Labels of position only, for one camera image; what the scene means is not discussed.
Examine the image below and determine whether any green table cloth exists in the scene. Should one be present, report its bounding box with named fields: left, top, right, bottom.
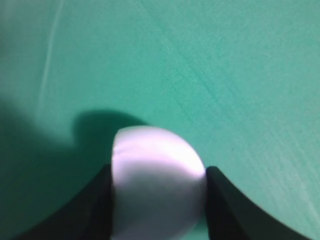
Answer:
left=0, top=0, right=320, bottom=240

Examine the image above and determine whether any white bluetooth earphone case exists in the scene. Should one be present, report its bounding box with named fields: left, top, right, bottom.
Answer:
left=111, top=126, right=207, bottom=240

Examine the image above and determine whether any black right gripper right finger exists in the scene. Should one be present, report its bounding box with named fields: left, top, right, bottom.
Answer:
left=205, top=166, right=307, bottom=240

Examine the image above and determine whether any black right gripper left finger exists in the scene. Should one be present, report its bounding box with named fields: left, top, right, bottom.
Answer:
left=16, top=164, right=114, bottom=240

